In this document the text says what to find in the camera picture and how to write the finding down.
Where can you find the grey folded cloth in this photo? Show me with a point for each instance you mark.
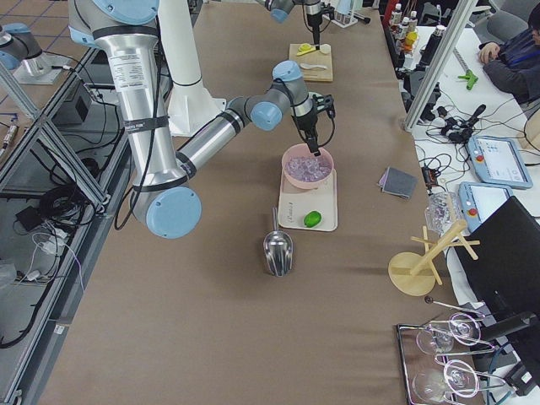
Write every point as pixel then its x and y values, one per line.
pixel 397 183

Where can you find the wine glass upper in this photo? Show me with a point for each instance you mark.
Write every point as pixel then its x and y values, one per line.
pixel 439 337

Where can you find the lemon slices stack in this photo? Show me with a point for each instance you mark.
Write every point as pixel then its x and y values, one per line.
pixel 305 47

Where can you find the blue teach pendant upper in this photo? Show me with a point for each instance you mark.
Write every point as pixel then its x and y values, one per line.
pixel 498 161

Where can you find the bamboo cutting board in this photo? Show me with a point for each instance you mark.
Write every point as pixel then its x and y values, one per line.
pixel 314 66

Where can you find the black water bottle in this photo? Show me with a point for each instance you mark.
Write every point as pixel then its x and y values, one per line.
pixel 432 45

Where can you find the cream plastic tray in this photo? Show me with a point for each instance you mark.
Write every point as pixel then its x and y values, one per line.
pixel 295 204

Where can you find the pile of clear ice cubes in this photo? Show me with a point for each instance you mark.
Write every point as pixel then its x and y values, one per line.
pixel 308 168

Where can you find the green clamp tool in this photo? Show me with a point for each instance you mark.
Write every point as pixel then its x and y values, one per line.
pixel 470 78

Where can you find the wooden cup rack stand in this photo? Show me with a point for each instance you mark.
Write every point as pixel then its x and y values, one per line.
pixel 416 275

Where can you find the aluminium frame post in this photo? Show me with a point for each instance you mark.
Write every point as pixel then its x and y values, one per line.
pixel 461 15

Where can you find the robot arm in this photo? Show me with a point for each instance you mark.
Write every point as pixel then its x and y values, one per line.
pixel 128 32
pixel 281 9

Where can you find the wine glass rack tray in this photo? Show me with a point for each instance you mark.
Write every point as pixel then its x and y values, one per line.
pixel 413 361

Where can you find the green lime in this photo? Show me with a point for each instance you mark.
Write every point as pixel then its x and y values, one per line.
pixel 312 219

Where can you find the stainless steel ice scoop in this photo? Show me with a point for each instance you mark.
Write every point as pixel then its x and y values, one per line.
pixel 278 248

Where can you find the blue teach pendant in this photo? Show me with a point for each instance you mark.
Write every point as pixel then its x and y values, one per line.
pixel 498 161
pixel 480 200

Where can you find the black monitor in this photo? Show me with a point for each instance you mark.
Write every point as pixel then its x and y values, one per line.
pixel 506 277

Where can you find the wine glass lower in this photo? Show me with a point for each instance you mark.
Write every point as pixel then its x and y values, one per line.
pixel 446 384

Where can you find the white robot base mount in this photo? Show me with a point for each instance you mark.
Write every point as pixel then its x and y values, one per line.
pixel 190 104

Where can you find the pink bowl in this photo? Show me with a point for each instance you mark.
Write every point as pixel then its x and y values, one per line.
pixel 302 150

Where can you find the seated person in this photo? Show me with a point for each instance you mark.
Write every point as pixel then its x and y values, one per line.
pixel 513 67

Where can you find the clear plastic container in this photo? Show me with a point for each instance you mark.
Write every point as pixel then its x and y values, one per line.
pixel 442 212

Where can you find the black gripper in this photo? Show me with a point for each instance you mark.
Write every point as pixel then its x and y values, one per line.
pixel 313 18
pixel 305 122

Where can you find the blue teach pendant lower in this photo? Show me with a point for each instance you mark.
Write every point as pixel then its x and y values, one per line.
pixel 480 200

